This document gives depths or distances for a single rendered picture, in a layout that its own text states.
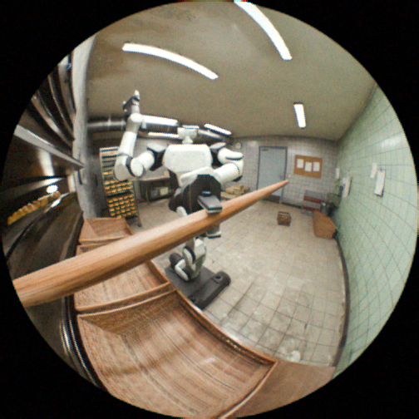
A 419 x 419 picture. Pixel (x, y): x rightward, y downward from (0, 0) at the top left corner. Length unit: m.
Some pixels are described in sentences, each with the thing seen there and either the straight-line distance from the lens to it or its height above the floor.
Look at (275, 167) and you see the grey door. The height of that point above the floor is 1.35.
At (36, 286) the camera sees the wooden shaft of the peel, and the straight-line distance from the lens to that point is 0.16.
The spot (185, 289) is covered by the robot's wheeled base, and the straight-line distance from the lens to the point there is 1.32.
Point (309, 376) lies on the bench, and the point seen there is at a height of 0.58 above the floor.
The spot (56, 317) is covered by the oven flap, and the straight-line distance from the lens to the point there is 0.54.
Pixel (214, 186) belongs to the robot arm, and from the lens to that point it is 0.22.
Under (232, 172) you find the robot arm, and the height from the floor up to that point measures 1.24.
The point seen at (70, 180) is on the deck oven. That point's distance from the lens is 1.61.
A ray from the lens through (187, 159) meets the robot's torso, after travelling 0.70.
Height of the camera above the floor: 1.27
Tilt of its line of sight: 20 degrees down
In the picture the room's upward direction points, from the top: straight up
